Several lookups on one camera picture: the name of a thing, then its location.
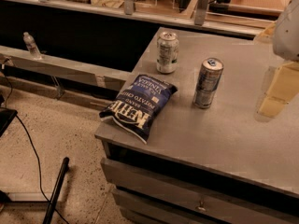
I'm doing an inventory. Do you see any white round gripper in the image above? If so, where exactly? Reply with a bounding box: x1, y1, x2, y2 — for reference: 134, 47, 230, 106
253, 0, 299, 118

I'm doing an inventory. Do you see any blue silver redbull can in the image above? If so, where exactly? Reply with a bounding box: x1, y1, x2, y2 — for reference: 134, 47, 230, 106
193, 58, 224, 109

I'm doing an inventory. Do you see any grey drawer cabinet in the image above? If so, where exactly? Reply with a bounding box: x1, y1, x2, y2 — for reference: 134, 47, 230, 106
100, 142, 299, 224

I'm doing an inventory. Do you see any grey metal shelf rail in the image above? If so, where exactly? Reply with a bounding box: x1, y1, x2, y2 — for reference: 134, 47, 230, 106
0, 46, 131, 91

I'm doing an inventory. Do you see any black cable on floor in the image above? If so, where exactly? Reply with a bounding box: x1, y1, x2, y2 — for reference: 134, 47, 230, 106
0, 56, 71, 224

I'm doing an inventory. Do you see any blue kettle chips bag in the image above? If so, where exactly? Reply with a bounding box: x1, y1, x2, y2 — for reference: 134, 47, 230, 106
99, 75, 178, 144

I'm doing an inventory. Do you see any black pole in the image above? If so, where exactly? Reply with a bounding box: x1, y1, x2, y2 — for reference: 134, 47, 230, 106
43, 157, 69, 224

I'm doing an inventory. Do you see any black device at left edge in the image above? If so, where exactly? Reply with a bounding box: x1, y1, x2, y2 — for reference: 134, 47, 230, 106
0, 107, 18, 137

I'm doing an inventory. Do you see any clear plastic water bottle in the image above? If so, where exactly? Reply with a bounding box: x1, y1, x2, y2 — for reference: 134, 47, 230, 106
23, 32, 42, 60

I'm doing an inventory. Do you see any white soda can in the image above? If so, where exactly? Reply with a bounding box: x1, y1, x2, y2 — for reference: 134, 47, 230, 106
156, 32, 179, 74

